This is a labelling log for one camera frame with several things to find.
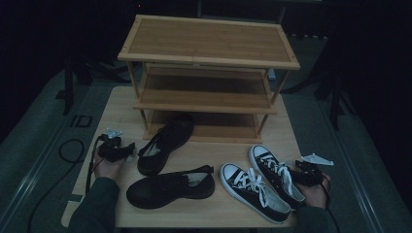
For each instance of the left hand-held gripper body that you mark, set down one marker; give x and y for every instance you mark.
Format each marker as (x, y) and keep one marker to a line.
(111, 150)

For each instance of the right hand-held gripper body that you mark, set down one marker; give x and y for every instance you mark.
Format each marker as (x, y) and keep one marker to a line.
(309, 174)

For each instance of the black leather shoe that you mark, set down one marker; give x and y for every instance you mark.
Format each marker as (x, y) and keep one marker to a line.
(168, 142)
(162, 192)

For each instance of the black and white canvas sneaker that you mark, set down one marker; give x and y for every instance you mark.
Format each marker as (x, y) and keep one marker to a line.
(268, 168)
(249, 194)

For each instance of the wooden three-tier shoe rack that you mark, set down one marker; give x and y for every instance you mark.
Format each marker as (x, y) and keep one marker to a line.
(207, 42)

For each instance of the person's left hand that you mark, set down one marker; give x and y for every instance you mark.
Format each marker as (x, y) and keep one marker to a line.
(108, 169)

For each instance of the person's right hand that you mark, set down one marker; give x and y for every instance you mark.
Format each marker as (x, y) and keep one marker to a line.
(315, 195)

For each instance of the dark metal stand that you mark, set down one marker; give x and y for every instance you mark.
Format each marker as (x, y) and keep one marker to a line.
(335, 97)
(68, 87)

